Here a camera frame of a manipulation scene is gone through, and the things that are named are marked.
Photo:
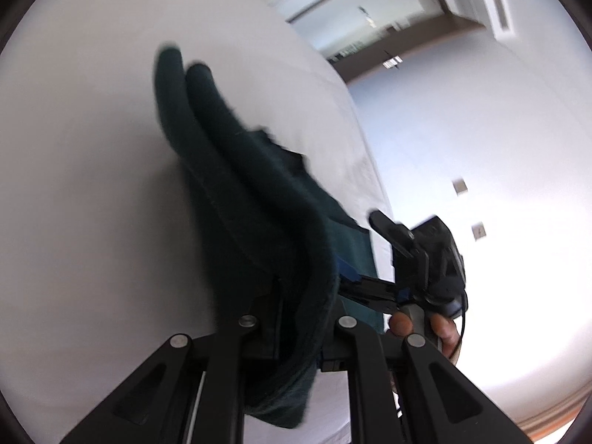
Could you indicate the person's right hand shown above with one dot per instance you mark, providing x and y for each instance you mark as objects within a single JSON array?
[{"x": 444, "y": 330}]

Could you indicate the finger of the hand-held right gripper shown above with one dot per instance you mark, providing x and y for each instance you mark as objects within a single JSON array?
[
  {"x": 370, "y": 301},
  {"x": 370, "y": 282}
]

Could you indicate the white sheeted bed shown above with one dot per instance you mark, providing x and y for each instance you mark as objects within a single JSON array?
[{"x": 92, "y": 171}]

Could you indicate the beige wall socket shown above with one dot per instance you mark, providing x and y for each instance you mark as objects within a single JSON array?
[
  {"x": 460, "y": 186},
  {"x": 478, "y": 230}
]

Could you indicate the dark wooden door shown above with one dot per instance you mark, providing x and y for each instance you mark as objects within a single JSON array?
[{"x": 416, "y": 27}]

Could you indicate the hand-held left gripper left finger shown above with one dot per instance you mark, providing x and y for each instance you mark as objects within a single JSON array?
[{"x": 231, "y": 349}]

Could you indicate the dark green towel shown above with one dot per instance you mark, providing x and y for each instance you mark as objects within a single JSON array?
[{"x": 259, "y": 203}]

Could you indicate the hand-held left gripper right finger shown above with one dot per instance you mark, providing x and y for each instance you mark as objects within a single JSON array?
[{"x": 365, "y": 356}]

